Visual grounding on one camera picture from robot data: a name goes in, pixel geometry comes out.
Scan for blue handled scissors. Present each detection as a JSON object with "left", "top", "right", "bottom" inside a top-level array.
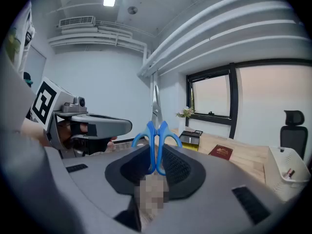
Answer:
[{"left": 131, "top": 84, "right": 183, "bottom": 176}]

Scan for black office chair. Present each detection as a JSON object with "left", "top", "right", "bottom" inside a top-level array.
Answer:
[{"left": 279, "top": 110, "right": 309, "bottom": 160}]

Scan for grey harness strap with buckle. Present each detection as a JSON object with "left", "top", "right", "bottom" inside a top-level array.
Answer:
[{"left": 23, "top": 29, "right": 34, "bottom": 46}]

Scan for dark red book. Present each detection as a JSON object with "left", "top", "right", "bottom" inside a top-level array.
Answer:
[{"left": 208, "top": 144, "right": 234, "bottom": 161}]

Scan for white pillar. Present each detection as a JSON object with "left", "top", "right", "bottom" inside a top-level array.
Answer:
[{"left": 149, "top": 71, "right": 159, "bottom": 112}]

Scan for bundle of white ceiling pipes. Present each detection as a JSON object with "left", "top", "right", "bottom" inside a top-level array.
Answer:
[{"left": 47, "top": 0, "right": 312, "bottom": 79}]

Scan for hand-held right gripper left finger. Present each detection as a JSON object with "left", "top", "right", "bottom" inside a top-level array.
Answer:
[{"left": 104, "top": 144, "right": 155, "bottom": 195}]

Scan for white air conditioner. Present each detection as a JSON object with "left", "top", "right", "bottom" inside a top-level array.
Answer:
[{"left": 57, "top": 15, "right": 97, "bottom": 30}]

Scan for person's left hand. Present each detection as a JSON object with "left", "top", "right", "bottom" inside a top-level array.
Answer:
[{"left": 58, "top": 120, "right": 118, "bottom": 156}]

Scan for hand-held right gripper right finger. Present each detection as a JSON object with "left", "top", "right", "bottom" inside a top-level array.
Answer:
[{"left": 160, "top": 143, "right": 207, "bottom": 200}]

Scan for black box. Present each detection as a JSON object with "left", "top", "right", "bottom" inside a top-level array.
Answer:
[{"left": 179, "top": 130, "right": 202, "bottom": 152}]

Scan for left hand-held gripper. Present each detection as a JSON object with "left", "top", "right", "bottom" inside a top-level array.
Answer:
[{"left": 29, "top": 76, "right": 133, "bottom": 158}]

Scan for person's left forearm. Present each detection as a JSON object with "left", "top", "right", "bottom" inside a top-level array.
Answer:
[{"left": 20, "top": 117, "right": 53, "bottom": 148}]

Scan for person's white flower shirt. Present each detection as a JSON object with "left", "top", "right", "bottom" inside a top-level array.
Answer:
[{"left": 3, "top": 0, "right": 36, "bottom": 74}]

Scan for white plastic basket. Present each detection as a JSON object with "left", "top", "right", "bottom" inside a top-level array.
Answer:
[{"left": 263, "top": 145, "right": 312, "bottom": 202}]

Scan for pink flower bouquet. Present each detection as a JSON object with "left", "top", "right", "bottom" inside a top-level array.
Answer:
[{"left": 175, "top": 107, "right": 195, "bottom": 119}]

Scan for black window frame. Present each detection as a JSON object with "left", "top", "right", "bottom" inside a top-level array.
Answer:
[{"left": 185, "top": 58, "right": 312, "bottom": 140}]

